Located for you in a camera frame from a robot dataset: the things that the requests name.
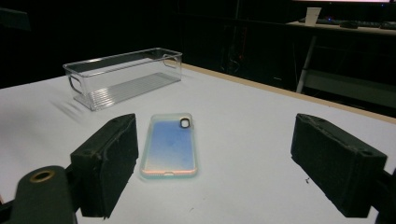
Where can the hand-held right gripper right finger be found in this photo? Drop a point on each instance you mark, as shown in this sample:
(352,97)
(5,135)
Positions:
(336,165)

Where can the light wooden desk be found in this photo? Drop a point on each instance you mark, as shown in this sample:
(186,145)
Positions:
(367,30)

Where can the white slotted plastic bar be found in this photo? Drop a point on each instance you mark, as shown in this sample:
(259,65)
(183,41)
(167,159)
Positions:
(170,146)

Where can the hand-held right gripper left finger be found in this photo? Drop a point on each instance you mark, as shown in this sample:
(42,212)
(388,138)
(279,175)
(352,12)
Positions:
(102,161)

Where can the computer monitor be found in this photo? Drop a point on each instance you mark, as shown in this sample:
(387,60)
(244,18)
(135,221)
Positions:
(342,1)

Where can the white metal desk leg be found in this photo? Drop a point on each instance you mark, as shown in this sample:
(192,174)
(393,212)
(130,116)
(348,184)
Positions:
(305,65)

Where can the black keyboard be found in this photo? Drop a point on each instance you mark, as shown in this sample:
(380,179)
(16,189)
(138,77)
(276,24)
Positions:
(330,21)

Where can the white paper cup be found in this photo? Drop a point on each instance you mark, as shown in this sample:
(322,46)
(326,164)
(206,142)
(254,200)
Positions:
(312,16)

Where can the black computer mouse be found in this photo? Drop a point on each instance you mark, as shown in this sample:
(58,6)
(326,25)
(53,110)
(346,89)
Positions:
(348,25)

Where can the clear plastic storage bin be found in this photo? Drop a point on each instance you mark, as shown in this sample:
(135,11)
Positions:
(124,77)

